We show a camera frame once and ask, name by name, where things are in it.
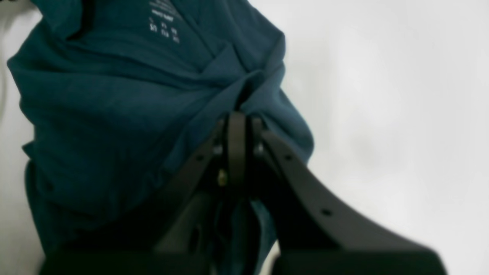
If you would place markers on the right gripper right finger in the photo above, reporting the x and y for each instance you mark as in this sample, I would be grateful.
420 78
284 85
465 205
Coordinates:
318 233

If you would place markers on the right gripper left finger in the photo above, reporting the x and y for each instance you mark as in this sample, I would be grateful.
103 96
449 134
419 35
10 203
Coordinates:
169 233

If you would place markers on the dark navy T-shirt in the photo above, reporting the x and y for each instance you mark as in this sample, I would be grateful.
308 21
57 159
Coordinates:
121 92

